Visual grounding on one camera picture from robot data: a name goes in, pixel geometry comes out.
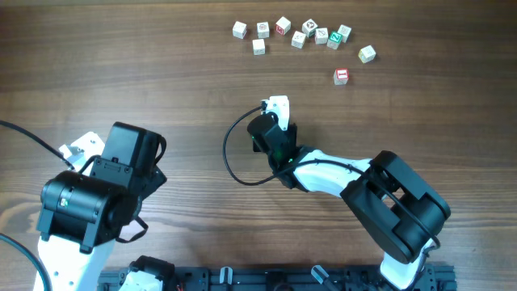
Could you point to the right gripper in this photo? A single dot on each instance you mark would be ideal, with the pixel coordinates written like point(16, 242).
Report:
point(292, 132)

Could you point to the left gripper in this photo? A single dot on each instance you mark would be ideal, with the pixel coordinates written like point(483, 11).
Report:
point(153, 182)

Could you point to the wooden block red letter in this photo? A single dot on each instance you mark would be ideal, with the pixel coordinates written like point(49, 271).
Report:
point(282, 26)

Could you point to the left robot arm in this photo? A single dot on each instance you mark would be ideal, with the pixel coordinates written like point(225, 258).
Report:
point(84, 209)

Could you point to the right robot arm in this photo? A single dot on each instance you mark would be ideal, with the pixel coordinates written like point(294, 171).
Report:
point(401, 211)

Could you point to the plain wooden block centre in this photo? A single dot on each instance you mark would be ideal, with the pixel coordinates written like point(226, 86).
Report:
point(259, 47)

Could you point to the plain wooden block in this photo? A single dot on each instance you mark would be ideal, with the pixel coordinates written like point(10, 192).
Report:
point(239, 30)
point(259, 47)

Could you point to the wooden block red I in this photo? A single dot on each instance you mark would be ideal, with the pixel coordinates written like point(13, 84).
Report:
point(341, 76)

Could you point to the wooden block letter W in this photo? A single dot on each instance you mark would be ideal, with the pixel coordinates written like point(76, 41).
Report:
point(298, 39)

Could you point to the wooden block with face drawing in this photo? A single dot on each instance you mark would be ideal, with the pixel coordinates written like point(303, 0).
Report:
point(263, 30)

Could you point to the plain wooden block far left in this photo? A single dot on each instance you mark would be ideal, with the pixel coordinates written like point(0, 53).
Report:
point(239, 30)

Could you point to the wooden block with sketch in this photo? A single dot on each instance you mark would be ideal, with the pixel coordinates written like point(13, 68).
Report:
point(321, 35)

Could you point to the wooden block dark picture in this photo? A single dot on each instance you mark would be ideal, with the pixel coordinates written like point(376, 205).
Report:
point(309, 27)

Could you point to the wooden block green Z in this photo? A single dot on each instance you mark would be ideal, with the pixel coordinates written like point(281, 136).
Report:
point(334, 40)

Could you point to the wooden block yellow side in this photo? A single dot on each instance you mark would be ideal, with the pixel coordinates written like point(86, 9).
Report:
point(367, 54)

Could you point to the wooden block pale green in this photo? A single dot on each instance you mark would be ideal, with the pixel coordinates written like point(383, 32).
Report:
point(345, 32)

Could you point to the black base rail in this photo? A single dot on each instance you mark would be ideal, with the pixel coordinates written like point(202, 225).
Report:
point(351, 278)

